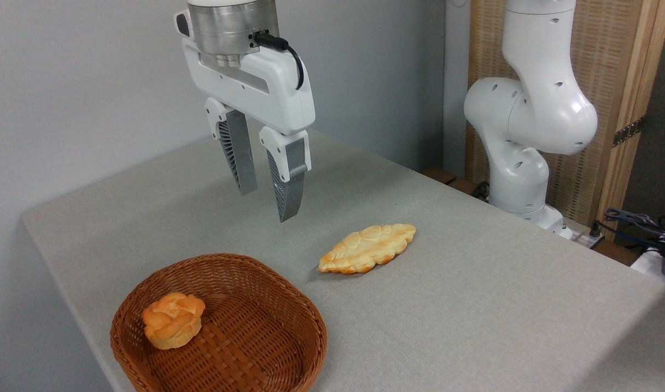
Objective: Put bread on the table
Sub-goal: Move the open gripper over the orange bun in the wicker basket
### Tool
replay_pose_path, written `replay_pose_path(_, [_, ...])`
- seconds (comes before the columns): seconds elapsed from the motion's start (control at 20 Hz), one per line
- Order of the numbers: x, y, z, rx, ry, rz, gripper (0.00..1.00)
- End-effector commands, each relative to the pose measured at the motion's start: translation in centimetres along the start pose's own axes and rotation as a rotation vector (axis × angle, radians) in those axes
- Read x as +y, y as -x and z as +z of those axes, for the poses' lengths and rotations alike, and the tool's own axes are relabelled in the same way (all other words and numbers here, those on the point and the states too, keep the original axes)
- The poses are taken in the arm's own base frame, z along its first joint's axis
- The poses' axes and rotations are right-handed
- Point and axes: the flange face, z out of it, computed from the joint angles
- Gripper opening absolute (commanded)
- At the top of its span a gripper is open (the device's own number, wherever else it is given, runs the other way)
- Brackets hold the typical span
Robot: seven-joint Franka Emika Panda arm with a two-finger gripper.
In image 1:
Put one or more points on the dark metal screen hinge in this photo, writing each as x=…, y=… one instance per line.
x=629, y=130

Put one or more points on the wooden woven folding screen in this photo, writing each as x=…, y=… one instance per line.
x=610, y=54

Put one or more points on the brown woven wicker basket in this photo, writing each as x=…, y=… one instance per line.
x=245, y=348

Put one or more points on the flat leaf-shaped bread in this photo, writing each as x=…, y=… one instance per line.
x=365, y=247

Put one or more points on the round knotted bread roll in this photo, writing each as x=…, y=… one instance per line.
x=171, y=321

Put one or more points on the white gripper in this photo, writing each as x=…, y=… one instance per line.
x=267, y=87

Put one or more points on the white power strip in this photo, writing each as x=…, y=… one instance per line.
x=580, y=234

